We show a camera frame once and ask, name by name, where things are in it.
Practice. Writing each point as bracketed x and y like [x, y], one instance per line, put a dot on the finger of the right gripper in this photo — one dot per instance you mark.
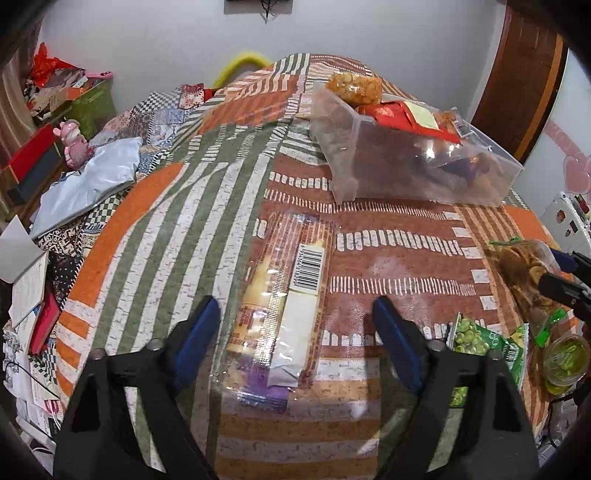
[567, 293]
[574, 263]

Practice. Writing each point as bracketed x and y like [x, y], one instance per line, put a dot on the wall mounted black monitor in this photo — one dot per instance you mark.
[274, 7]

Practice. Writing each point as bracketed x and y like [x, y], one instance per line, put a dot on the brown wooden door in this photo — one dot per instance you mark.
[524, 81]

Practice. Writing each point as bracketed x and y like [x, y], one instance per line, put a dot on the clear long wafer packet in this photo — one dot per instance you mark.
[272, 351]

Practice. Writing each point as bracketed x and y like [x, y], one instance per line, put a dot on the green gift box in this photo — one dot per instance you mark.
[93, 109]

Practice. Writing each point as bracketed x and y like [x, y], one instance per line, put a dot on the striped curtain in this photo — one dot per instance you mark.
[16, 122]

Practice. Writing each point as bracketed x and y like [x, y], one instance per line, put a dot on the clear bag yellow crackers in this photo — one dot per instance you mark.
[356, 89]

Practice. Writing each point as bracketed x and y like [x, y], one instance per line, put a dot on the pink heart wall decoration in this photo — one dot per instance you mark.
[576, 165]

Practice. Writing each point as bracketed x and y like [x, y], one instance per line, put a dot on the pink plush toy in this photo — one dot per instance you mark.
[76, 149]

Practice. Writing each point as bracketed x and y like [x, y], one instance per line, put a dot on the clear bag orange snacks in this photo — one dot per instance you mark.
[455, 122]

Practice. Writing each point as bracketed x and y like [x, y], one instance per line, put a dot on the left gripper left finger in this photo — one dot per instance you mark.
[97, 440]

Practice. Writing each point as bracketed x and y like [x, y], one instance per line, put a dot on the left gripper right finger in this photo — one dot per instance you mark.
[494, 440]

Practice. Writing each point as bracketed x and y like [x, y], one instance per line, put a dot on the white organizer with cosmetics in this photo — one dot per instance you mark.
[566, 226]

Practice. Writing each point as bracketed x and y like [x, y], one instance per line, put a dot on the patchwork quilt bedspread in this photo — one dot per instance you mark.
[243, 187]

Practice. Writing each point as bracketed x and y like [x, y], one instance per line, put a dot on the red snack bag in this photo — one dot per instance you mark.
[410, 117]

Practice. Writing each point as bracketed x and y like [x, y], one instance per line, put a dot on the red flat box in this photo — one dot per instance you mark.
[29, 154]

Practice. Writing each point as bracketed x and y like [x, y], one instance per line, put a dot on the clear plastic storage bin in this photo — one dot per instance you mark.
[369, 161]

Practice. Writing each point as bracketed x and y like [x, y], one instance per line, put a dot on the clear bag round chips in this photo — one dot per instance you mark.
[522, 264]

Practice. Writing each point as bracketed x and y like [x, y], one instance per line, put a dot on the yellow hoop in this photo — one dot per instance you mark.
[238, 65]

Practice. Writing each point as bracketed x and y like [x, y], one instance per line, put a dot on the white paper sheet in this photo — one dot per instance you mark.
[17, 251]

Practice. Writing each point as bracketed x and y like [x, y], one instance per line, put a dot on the green jelly cup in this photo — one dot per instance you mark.
[565, 362]

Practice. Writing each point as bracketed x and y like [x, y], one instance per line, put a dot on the light blue pillow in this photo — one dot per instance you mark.
[110, 170]

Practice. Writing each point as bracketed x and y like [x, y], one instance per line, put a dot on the green pea snack bag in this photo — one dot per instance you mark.
[467, 336]

